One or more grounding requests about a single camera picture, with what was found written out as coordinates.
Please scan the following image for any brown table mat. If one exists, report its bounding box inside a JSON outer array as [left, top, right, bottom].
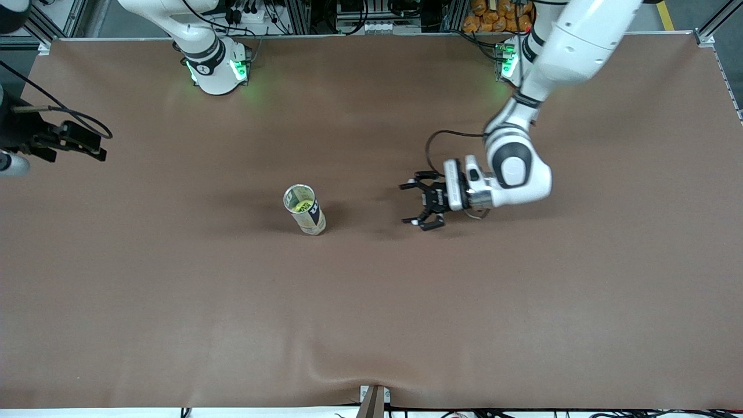
[[0, 32, 743, 410]]

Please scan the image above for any grey control box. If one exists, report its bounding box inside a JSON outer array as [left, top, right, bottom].
[[336, 0, 427, 35]]

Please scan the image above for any blue white tennis ball can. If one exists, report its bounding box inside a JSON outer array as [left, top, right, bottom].
[[283, 183, 327, 237]]

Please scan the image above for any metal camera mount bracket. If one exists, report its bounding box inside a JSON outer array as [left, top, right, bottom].
[[358, 384, 391, 418]]

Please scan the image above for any orange bread pile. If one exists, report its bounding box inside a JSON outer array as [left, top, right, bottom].
[[463, 0, 536, 34]]

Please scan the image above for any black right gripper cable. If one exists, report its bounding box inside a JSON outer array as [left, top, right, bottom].
[[0, 61, 114, 140]]

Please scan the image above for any aluminium frame strut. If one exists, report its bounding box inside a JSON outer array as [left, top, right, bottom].
[[23, 0, 89, 47], [697, 0, 743, 41]]

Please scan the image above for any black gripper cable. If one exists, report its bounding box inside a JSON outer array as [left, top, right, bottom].
[[425, 129, 487, 175], [0, 61, 114, 140]]

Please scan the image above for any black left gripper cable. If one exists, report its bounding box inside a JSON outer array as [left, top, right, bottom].
[[425, 129, 487, 175]]

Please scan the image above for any white power strip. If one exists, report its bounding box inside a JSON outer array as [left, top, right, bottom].
[[228, 0, 268, 25]]

